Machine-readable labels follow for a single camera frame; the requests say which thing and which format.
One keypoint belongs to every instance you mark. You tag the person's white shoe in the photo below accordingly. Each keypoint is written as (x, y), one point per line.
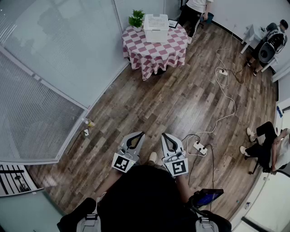
(153, 156)

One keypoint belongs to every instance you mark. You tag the white power strip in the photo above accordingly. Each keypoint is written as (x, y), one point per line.
(223, 72)
(199, 147)

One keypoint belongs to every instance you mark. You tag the person's olive trouser leg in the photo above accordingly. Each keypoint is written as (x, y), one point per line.
(158, 163)

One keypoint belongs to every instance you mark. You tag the white side table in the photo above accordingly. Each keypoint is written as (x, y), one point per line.
(249, 36)

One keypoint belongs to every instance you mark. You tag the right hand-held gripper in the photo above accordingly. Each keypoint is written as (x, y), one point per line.
(179, 167)

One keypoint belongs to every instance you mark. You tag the black white floor rack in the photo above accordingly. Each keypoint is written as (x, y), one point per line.
(13, 179)

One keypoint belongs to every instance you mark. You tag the person's left forearm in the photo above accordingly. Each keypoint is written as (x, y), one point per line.
(109, 181)

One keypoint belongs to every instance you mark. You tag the black office chair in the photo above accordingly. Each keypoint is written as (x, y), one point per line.
(260, 163)

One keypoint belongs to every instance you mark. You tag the person's right forearm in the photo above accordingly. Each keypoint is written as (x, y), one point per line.
(183, 188)

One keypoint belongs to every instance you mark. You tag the white paper scrap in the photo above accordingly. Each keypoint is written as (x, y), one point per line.
(86, 132)

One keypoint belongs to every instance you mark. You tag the yellow floor litter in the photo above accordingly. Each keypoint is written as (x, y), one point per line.
(90, 122)

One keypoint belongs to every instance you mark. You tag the white plastic basket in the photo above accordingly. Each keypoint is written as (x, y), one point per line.
(156, 27)

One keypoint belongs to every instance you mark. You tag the black framed picture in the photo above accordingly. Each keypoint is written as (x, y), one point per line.
(172, 23)

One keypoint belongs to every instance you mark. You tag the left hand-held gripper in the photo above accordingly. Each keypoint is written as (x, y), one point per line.
(121, 163)

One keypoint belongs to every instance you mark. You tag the person's black shirt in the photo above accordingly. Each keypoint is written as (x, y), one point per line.
(140, 199)

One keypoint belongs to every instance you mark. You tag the blue bin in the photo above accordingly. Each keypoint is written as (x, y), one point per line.
(210, 18)

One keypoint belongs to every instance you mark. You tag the black tablet on mount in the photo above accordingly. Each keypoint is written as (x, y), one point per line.
(208, 196)

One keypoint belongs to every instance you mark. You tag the green potted plant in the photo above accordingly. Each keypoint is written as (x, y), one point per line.
(136, 19)

